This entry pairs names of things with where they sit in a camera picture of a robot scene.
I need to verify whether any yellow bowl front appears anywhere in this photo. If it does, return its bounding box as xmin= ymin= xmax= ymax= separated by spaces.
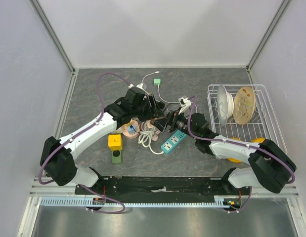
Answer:
xmin=227 ymin=137 xmax=241 ymax=163

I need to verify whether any light blue cable duct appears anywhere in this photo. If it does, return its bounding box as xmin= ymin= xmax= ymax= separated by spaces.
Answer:
xmin=40 ymin=197 xmax=237 ymax=208

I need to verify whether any yellow bowl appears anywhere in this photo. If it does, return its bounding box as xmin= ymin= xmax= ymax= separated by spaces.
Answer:
xmin=227 ymin=137 xmax=241 ymax=163
xmin=251 ymin=138 xmax=265 ymax=143

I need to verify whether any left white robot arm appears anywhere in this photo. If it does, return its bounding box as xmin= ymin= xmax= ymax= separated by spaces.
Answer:
xmin=40 ymin=86 xmax=165 ymax=194

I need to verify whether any white wire dish rack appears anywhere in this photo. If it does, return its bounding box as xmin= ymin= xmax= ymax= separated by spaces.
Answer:
xmin=207 ymin=84 xmax=288 ymax=154

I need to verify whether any pink round socket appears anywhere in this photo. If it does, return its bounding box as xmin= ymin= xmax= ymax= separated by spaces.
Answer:
xmin=122 ymin=119 xmax=140 ymax=139

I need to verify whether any yellow cube socket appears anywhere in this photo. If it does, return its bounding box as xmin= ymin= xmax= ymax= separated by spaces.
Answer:
xmin=108 ymin=134 xmax=123 ymax=151

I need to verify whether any light green plug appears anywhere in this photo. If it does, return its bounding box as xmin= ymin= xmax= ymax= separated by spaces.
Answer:
xmin=153 ymin=79 xmax=161 ymax=86

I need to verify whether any white usb cable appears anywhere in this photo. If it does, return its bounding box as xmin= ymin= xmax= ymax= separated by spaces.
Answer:
xmin=141 ymin=71 xmax=198 ymax=114

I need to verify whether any teal power strip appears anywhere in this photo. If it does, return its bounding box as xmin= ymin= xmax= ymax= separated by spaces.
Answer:
xmin=161 ymin=130 xmax=187 ymax=155

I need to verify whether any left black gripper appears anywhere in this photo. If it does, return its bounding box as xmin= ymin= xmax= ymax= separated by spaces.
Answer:
xmin=132 ymin=95 xmax=164 ymax=123

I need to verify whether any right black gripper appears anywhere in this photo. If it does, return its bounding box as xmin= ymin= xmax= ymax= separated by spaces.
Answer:
xmin=150 ymin=107 xmax=199 ymax=140

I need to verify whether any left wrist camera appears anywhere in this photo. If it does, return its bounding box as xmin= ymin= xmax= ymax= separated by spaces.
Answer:
xmin=128 ymin=83 xmax=147 ymax=91

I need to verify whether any pink cable with plug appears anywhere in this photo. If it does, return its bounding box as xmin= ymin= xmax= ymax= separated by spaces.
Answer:
xmin=139 ymin=119 xmax=161 ymax=141

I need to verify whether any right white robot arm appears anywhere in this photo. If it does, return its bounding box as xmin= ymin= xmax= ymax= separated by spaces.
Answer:
xmin=152 ymin=111 xmax=297 ymax=195

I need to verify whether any yellow bowl right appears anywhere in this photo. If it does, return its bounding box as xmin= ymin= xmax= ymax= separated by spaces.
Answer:
xmin=251 ymin=138 xmax=265 ymax=143

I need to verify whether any beige patterned plate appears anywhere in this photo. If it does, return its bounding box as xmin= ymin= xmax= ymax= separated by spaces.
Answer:
xmin=233 ymin=86 xmax=256 ymax=125

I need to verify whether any blue charger plug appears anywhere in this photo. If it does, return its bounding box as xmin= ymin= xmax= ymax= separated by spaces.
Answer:
xmin=128 ymin=125 xmax=136 ymax=133

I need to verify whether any green power strip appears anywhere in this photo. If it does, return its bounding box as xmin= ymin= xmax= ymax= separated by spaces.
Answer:
xmin=111 ymin=150 xmax=123 ymax=164

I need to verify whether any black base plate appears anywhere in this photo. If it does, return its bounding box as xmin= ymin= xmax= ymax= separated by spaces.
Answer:
xmin=75 ymin=175 xmax=252 ymax=204

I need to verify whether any white bowl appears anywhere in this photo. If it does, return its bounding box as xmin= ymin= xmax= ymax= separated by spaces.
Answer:
xmin=216 ymin=85 xmax=234 ymax=126

